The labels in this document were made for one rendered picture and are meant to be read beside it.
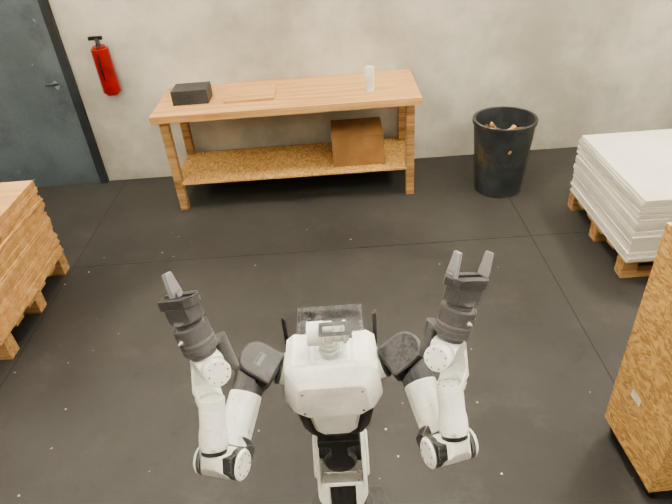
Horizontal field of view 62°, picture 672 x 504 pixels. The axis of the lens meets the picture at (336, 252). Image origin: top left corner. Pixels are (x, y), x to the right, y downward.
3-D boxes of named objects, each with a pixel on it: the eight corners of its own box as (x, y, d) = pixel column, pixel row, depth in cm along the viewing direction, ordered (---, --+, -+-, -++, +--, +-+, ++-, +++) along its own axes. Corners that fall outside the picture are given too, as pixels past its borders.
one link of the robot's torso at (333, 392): (286, 378, 190) (272, 297, 169) (386, 371, 189) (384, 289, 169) (281, 453, 165) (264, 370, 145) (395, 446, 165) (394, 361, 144)
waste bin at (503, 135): (518, 171, 520) (527, 104, 483) (536, 199, 477) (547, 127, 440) (462, 175, 521) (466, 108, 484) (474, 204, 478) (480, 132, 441)
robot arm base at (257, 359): (229, 390, 163) (237, 353, 168) (273, 398, 165) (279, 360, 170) (235, 378, 150) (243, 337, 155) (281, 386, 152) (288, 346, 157)
